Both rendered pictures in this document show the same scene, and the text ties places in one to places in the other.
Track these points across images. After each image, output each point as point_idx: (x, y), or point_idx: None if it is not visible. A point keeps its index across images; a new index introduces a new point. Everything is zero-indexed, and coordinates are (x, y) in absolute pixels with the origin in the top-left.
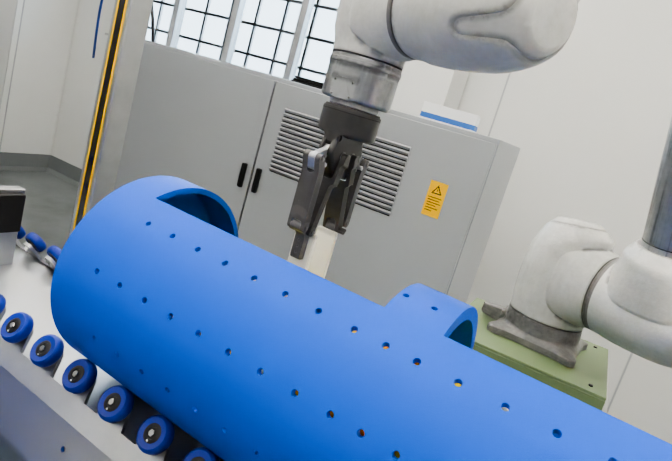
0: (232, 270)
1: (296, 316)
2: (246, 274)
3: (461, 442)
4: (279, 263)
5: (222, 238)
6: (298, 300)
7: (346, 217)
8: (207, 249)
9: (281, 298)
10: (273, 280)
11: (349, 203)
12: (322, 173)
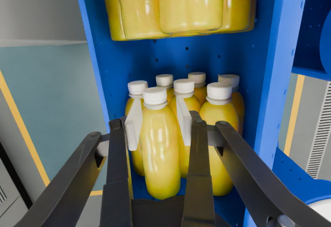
0: (281, 113)
1: (300, 24)
2: (283, 101)
3: None
4: (275, 89)
5: (264, 156)
6: (296, 34)
7: (97, 141)
8: (273, 150)
9: (293, 51)
10: (286, 75)
11: (87, 160)
12: (274, 197)
